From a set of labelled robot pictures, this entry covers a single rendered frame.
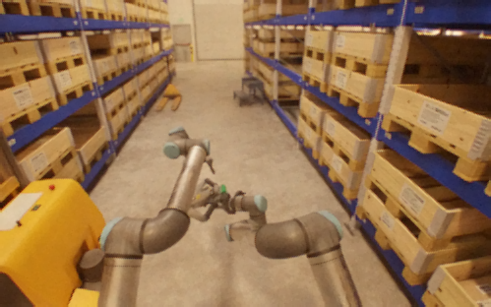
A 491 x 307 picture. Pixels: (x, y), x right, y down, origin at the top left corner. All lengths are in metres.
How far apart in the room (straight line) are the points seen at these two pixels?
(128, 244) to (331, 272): 0.62
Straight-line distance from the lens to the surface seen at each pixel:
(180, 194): 0.95
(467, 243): 2.23
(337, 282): 0.84
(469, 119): 1.68
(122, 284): 0.87
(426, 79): 2.65
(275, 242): 0.79
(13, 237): 1.89
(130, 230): 0.86
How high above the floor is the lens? 1.89
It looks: 28 degrees down
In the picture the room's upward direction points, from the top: straight up
